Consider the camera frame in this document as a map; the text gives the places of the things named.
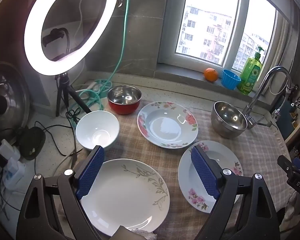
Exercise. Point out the white power strip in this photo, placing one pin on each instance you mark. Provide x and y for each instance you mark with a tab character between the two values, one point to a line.
13	175

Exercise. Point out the white plate leaf print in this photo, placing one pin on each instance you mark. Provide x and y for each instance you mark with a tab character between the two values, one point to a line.
125	192

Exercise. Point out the chrome faucet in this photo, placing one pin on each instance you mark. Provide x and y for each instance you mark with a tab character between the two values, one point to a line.
258	90

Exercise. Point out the red steel bowl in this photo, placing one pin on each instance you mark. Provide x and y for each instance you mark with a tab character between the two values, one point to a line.
125	108

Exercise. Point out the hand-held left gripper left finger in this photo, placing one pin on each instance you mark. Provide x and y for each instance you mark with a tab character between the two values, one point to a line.
90	172

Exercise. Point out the window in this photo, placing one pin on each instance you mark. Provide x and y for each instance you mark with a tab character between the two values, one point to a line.
210	17

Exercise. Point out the steel pot lid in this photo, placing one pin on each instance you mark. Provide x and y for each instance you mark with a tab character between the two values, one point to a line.
12	87

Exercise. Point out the fuzzy grey cloth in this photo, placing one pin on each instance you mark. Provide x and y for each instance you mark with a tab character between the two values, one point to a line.
137	233

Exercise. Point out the plain steel bowl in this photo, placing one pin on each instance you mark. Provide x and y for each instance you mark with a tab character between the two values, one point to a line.
225	127

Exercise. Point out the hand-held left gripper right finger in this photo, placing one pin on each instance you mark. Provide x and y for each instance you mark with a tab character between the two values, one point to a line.
202	172

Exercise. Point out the dark utensil holder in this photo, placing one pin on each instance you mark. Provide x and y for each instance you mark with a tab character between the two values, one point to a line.
288	115

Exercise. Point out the plaid beige cloth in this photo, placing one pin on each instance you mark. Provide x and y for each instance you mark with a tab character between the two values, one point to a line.
173	160

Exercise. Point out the blue floral plate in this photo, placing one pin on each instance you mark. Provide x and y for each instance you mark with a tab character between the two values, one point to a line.
165	127
185	177

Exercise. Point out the orange fruit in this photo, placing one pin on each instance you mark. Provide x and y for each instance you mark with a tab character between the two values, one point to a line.
210	75

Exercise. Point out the white power adapter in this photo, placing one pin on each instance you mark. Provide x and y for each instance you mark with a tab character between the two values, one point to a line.
8	150

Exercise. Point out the white bowl teal outside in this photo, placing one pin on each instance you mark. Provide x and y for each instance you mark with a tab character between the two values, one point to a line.
97	125

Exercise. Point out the green dish soap bottle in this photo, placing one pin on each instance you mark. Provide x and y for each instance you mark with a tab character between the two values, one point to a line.
250	75

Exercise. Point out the black phone holder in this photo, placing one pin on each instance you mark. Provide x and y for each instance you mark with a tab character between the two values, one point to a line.
52	36

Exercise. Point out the black charger base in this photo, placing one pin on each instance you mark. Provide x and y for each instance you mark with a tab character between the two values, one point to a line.
32	140

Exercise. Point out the blue ribbed cup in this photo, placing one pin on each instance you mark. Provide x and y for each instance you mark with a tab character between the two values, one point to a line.
230	80

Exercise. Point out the white plug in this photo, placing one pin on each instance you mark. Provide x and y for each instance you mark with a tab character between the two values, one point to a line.
90	86

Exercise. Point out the teal round power strip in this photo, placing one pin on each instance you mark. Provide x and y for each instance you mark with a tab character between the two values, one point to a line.
103	83

